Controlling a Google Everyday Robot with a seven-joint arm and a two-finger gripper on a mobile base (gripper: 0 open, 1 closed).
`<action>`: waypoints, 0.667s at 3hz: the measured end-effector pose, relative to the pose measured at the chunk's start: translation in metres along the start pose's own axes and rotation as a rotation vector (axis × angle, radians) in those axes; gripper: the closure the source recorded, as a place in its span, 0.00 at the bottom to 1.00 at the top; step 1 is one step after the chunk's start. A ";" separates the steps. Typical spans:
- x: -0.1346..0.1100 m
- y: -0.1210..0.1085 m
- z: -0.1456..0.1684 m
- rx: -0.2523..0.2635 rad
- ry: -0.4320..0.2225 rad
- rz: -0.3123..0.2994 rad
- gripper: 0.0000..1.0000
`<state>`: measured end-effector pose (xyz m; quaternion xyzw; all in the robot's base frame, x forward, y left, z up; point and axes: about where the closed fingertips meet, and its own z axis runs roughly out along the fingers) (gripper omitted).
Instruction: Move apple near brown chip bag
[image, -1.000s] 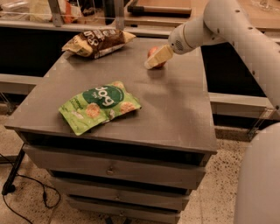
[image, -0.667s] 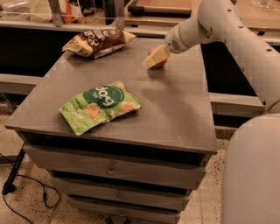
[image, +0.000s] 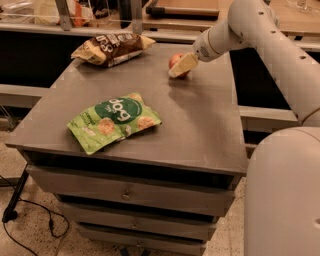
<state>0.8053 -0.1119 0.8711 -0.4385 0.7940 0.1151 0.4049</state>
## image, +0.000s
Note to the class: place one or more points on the metal bracket left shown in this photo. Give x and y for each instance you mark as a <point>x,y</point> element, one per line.
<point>63,11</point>

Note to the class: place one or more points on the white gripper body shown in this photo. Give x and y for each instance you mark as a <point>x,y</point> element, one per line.
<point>202,48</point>

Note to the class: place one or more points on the brown chip bag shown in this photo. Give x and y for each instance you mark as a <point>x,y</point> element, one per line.
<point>112,49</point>

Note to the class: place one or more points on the middle drawer front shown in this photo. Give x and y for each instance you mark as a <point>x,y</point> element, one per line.
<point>137,222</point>

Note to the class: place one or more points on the bottom drawer front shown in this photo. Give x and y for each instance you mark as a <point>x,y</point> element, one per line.
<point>142,239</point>

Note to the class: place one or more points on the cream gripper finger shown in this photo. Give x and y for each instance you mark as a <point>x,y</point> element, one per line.
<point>188,62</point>

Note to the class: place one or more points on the top drawer front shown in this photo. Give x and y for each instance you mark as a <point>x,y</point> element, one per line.
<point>135,191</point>

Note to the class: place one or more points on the metal bracket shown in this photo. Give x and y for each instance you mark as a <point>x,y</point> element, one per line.
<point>63,11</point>
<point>136,13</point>

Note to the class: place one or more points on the grey drawer cabinet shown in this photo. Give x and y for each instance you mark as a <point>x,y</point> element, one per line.
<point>136,157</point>

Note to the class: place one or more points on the red apple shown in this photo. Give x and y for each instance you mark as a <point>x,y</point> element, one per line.
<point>174,69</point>

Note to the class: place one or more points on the black stand leg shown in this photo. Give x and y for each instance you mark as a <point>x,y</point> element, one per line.
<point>17,184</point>

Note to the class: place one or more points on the metal bracket middle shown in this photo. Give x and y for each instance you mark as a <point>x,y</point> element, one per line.
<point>136,13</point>

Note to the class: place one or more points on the green snack bag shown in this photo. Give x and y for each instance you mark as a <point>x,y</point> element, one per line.
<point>111,121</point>

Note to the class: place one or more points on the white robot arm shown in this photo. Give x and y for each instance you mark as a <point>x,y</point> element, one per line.
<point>282,198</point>

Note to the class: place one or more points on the drawer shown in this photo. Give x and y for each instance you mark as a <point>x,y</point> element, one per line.
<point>137,222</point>
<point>142,239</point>
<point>135,191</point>

